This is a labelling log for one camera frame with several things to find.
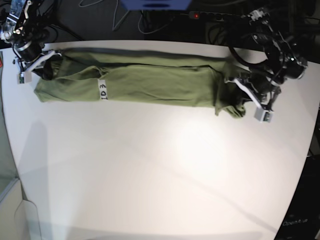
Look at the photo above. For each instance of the blue box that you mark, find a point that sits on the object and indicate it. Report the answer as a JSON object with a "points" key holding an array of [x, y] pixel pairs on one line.
{"points": [[157, 5]]}

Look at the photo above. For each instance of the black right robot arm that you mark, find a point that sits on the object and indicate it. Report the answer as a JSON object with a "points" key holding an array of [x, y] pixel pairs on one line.
{"points": [[25, 28]]}

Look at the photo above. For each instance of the black OpenArm case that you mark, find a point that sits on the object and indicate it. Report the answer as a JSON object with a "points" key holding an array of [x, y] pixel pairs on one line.
{"points": [[302, 219]]}

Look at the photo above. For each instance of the green T-shirt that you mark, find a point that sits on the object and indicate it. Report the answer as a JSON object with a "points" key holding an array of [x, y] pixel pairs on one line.
{"points": [[146, 77]]}

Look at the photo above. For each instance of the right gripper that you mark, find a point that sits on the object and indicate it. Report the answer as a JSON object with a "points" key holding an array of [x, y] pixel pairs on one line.
{"points": [[30, 57]]}

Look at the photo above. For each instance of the black power strip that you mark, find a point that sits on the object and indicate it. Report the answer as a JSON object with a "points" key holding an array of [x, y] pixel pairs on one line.
{"points": [[212, 16]]}

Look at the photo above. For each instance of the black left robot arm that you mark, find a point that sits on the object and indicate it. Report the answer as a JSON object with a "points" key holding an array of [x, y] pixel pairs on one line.
{"points": [[282, 61]]}

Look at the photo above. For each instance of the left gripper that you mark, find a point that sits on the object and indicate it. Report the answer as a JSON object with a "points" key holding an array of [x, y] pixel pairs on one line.
{"points": [[258, 89]]}

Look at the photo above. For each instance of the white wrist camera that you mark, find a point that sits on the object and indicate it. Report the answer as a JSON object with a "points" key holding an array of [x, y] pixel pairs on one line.
{"points": [[263, 115], [24, 77]]}

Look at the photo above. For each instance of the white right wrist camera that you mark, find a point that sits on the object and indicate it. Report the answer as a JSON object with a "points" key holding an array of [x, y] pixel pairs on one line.
{"points": [[24, 77]]}

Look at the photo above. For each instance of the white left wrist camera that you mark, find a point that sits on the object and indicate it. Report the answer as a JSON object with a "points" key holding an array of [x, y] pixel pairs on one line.
{"points": [[263, 115]]}

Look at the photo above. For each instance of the white ID label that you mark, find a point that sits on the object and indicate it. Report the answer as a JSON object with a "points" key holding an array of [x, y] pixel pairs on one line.
{"points": [[102, 87]]}

